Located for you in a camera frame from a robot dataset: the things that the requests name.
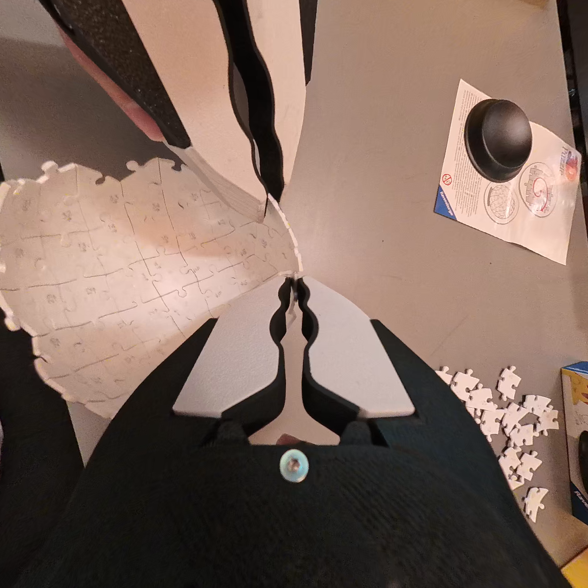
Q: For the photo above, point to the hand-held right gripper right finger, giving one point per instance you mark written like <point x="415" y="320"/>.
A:
<point x="353" y="367"/>

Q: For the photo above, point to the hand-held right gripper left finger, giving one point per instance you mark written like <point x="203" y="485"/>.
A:
<point x="229" y="358"/>

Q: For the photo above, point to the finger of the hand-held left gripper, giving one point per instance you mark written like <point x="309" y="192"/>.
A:
<point x="285" y="55"/>
<point x="193" y="69"/>

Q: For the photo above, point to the partly built puzzle ball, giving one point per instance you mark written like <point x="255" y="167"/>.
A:
<point x="115" y="285"/>

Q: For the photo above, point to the pile of white puzzle pieces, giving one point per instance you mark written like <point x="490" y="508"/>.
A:
<point x="514" y="413"/>

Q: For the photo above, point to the blue and yellow puzzle box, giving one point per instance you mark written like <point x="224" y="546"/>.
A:
<point x="574" y="413"/>

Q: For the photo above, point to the person's left hand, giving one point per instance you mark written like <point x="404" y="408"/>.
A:
<point x="133" y="115"/>

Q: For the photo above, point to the black dome stand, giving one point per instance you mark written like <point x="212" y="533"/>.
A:
<point x="498" y="138"/>

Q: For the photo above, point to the white instruction leaflet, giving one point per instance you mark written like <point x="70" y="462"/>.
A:
<point x="542" y="220"/>

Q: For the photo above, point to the yellow plastic bin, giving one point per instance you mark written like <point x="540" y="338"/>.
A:
<point x="579" y="574"/>

